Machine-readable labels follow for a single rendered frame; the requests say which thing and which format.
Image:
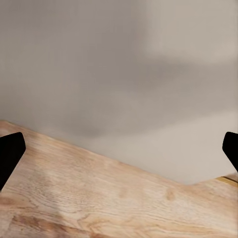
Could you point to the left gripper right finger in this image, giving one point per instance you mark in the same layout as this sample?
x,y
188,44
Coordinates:
x,y
230,148

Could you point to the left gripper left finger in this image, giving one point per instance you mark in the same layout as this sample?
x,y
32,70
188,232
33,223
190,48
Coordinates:
x,y
12,148

